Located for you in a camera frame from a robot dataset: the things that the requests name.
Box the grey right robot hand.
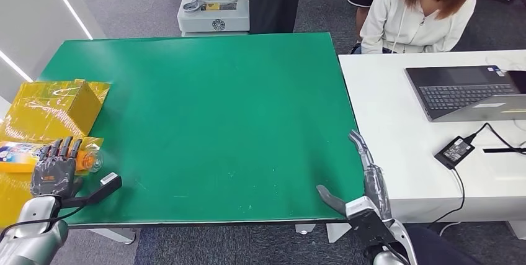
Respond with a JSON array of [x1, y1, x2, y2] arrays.
[[316, 129, 394, 221]]

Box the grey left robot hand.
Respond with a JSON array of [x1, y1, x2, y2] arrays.
[[29, 135, 85, 198]]

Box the orange plastic bottle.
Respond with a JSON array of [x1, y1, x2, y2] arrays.
[[0, 140, 104, 174]]

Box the white desk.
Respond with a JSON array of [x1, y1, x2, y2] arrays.
[[337, 49, 526, 241]]

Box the yellow film-wrapped cardboard box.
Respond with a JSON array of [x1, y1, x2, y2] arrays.
[[0, 78, 112, 229]]

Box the black power adapter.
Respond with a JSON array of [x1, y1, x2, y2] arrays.
[[434, 135, 476, 170]]

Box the dark grey laptop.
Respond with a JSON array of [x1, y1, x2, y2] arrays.
[[404, 65, 526, 123]]

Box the black flat strip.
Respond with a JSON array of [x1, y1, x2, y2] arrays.
[[483, 147, 526, 154]]

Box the green table mat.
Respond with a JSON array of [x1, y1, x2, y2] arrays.
[[37, 32, 366, 228]]

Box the standing person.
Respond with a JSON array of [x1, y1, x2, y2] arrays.
[[248, 0, 303, 35]]

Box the white machine base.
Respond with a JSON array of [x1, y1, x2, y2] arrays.
[[176, 0, 251, 37]]

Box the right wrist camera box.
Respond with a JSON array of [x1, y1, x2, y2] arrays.
[[345, 196, 398, 248]]

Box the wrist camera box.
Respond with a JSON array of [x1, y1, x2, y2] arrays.
[[345, 196, 398, 248], [61, 171, 123, 209]]

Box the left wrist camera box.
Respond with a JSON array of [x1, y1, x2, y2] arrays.
[[61, 171, 123, 209]]

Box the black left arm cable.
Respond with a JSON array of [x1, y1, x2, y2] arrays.
[[0, 203, 89, 243]]

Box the black mains cable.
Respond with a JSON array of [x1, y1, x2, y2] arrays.
[[427, 168, 466, 228]]

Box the thin black adapter cable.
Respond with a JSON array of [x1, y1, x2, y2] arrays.
[[464, 122, 526, 153]]

